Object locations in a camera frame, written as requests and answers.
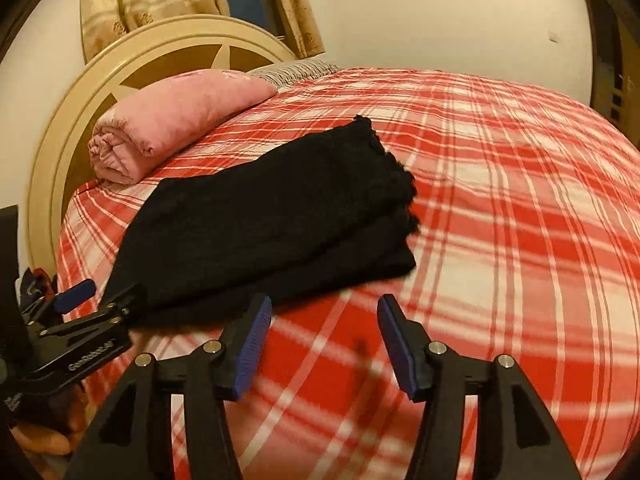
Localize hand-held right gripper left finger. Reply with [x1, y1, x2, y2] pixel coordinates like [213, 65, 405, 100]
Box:
[65, 292, 273, 480]

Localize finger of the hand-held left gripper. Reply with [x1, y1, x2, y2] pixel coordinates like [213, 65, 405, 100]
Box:
[22, 279, 98, 327]
[42, 283, 147, 342]

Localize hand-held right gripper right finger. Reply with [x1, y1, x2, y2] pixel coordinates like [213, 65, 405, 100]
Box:
[376, 292, 583, 480]

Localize black pants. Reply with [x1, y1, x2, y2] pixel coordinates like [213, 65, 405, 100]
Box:
[102, 115, 420, 328]

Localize cream round headboard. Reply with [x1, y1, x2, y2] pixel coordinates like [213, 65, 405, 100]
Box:
[27, 16, 298, 281]

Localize red plaid bed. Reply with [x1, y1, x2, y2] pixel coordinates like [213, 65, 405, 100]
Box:
[55, 67, 640, 480]

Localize pink folded quilt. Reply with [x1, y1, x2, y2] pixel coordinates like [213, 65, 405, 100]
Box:
[88, 70, 278, 186]

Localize grey striped pillow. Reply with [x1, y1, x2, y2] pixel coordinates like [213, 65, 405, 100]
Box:
[247, 57, 341, 92]

